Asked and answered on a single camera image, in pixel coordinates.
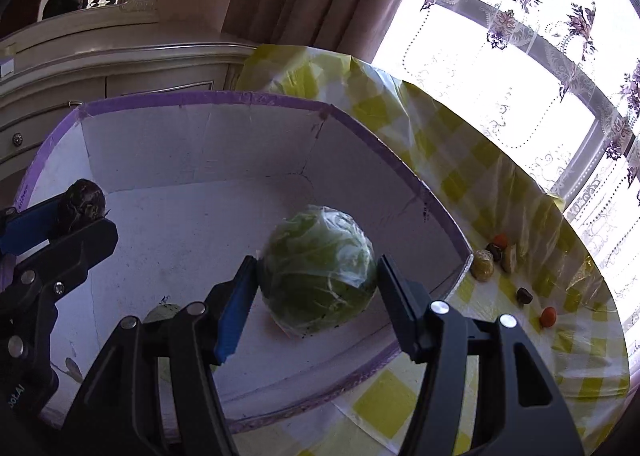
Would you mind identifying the yellow round fruit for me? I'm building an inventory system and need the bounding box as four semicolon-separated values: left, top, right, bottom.
471;250;496;282

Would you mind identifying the cream carved dresser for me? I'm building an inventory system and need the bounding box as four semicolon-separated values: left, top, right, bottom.
0;18;258;211

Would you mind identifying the grey window frame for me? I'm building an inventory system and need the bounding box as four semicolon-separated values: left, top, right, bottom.
400;0;640;217

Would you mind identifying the yellow checked tablecloth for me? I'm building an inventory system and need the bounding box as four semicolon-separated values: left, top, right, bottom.
235;43;631;456

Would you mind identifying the plastic-wrapped green cabbage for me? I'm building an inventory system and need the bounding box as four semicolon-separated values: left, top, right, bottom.
257;205;378;336

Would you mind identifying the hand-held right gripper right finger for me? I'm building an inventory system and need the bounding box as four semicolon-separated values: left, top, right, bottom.
377;256;586;456

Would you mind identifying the white cardboard box purple tape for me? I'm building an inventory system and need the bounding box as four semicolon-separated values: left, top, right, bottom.
10;91;474;437

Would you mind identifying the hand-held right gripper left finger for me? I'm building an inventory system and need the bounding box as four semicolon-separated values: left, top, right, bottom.
60;256;261;456

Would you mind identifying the pale wrapped cabbage half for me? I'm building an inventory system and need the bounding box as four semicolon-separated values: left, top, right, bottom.
142;303;182;324

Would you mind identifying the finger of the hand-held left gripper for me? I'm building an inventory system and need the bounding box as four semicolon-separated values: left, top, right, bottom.
0;196;68;258
0;218;119;337

